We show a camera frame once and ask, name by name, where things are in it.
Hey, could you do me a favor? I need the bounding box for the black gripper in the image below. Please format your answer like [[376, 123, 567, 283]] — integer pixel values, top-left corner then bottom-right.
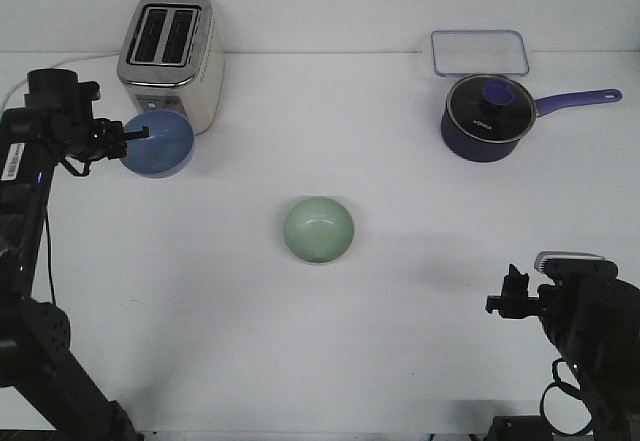
[[485, 264, 575, 329], [25, 69, 150, 161]]

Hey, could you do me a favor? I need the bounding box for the blue bowl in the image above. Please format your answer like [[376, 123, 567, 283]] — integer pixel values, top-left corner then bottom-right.
[[120, 109, 195, 178]]

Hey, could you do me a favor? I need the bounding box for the green bowl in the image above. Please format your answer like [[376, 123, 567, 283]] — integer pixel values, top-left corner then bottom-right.
[[283, 196, 355, 264]]

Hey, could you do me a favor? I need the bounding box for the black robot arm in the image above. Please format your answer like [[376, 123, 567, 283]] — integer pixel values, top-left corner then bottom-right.
[[485, 253, 639, 440], [1, 69, 149, 440]]

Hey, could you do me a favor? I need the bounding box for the cream and chrome toaster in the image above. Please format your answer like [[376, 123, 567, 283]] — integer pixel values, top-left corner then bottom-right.
[[116, 0, 225, 135]]

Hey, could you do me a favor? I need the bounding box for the glass pot lid blue knob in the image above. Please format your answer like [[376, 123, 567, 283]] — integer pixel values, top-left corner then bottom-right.
[[446, 74, 537, 143]]

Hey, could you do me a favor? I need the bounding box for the clear container blue rim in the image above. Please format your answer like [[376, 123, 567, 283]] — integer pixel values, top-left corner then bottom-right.
[[430, 29, 530, 77]]

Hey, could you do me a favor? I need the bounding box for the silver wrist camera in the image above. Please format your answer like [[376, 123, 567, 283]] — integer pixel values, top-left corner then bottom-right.
[[533, 251, 605, 273]]

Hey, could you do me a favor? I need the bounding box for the white toaster power cable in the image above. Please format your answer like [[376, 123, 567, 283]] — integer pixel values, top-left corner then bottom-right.
[[0, 51, 124, 112]]

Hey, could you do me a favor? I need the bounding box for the blue saucepan with handle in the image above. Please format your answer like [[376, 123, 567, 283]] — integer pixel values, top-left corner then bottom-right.
[[441, 89, 623, 162]]

